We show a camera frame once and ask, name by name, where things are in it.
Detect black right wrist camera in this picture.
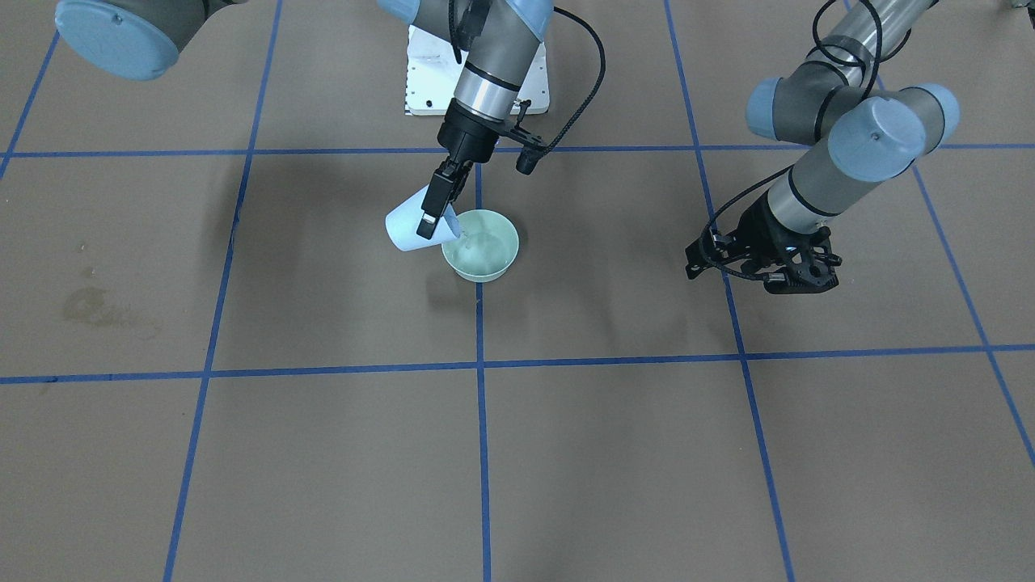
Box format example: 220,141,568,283
504,121,548,175

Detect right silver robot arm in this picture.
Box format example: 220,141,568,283
54,1,555,251

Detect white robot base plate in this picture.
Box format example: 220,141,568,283
403,26,551,116

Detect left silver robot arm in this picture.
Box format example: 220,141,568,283
685,1,962,294

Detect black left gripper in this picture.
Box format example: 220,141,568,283
685,194,842,295

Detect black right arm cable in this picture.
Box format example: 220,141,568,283
453,0,607,158

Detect light blue plastic cup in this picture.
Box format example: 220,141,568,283
385,185,463,251

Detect mint green bowl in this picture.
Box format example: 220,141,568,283
442,209,520,283

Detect brown paper table cover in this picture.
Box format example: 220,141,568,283
2,1,1033,581

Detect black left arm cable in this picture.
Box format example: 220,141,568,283
697,0,915,277

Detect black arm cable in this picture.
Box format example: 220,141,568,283
453,0,607,158
697,0,915,277

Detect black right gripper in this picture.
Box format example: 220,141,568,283
416,101,504,240

